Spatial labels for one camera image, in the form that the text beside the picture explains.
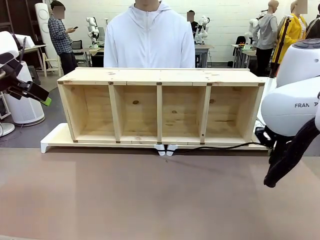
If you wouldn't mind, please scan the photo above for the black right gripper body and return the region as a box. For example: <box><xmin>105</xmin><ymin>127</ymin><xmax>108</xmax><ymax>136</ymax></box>
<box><xmin>254</xmin><ymin>126</ymin><xmax>278</xmax><ymax>157</ymax></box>

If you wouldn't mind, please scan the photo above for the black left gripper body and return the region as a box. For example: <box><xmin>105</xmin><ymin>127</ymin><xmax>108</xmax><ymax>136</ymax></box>
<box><xmin>0</xmin><ymin>57</ymin><xmax>34</xmax><ymax>101</ymax></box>

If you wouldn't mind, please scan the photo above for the black power cable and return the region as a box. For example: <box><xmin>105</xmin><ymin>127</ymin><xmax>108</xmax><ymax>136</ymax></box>
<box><xmin>172</xmin><ymin>141</ymin><xmax>262</xmax><ymax>153</ymax></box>

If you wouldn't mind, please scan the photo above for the white cylindrical air purifier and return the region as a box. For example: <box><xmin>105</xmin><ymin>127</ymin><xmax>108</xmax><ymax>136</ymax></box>
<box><xmin>3</xmin><ymin>61</ymin><xmax>46</xmax><ymax>126</ymax></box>

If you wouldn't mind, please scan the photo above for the small wooden stool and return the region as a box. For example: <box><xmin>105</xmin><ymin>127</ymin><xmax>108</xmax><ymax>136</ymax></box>
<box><xmin>42</xmin><ymin>52</ymin><xmax>63</xmax><ymax>77</ymax></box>

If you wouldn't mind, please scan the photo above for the white round fan base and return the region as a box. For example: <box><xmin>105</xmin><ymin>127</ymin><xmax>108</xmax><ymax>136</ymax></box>
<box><xmin>0</xmin><ymin>121</ymin><xmax>16</xmax><ymax>137</ymax></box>

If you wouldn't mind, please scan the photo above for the person in plaid shirt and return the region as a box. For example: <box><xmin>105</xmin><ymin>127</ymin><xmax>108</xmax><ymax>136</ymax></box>
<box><xmin>47</xmin><ymin>0</ymin><xmax>79</xmax><ymax>76</ymax></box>

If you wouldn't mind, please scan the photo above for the black office chair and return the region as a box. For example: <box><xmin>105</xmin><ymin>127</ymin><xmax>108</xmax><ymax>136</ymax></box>
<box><xmin>71</xmin><ymin>39</ymin><xmax>89</xmax><ymax>67</ymax></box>

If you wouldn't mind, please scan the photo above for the black tripod stand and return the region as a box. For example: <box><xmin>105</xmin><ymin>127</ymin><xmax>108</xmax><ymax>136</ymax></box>
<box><xmin>268</xmin><ymin>14</ymin><xmax>294</xmax><ymax>77</ymax></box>

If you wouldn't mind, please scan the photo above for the mannequin in grey hoodie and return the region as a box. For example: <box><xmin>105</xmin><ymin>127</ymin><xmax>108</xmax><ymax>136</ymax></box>
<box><xmin>254</xmin><ymin>0</ymin><xmax>279</xmax><ymax>77</ymax></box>

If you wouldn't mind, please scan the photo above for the grey background table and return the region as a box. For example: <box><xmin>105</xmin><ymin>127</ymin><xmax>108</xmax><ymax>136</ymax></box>
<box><xmin>194</xmin><ymin>43</ymin><xmax>215</xmax><ymax>69</ymax></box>

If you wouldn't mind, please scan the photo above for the mannequin in yellow jacket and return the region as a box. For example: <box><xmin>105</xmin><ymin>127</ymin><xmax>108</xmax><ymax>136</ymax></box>
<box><xmin>274</xmin><ymin>0</ymin><xmax>310</xmax><ymax>65</ymax></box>

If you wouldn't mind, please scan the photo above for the mannequin in dark jacket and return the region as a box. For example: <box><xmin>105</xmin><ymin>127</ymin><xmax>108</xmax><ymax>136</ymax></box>
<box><xmin>305</xmin><ymin>13</ymin><xmax>320</xmax><ymax>40</ymax></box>

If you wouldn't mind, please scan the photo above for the wooden four-compartment shelf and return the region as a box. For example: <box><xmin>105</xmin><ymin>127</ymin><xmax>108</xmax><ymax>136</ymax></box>
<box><xmin>56</xmin><ymin>66</ymin><xmax>266</xmax><ymax>146</ymax></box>

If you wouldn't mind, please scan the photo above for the person in white hoodie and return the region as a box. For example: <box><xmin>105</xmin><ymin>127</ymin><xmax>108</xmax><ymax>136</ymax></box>
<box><xmin>103</xmin><ymin>0</ymin><xmax>196</xmax><ymax>69</ymax></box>

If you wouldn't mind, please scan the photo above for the person in black clothes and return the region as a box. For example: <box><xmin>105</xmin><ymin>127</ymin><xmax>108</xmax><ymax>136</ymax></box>
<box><xmin>186</xmin><ymin>9</ymin><xmax>200</xmax><ymax>44</ymax></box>

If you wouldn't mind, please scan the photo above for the black fabric cable sleeve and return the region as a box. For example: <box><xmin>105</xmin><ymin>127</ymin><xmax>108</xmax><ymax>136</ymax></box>
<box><xmin>263</xmin><ymin>116</ymin><xmax>320</xmax><ymax>189</ymax></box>

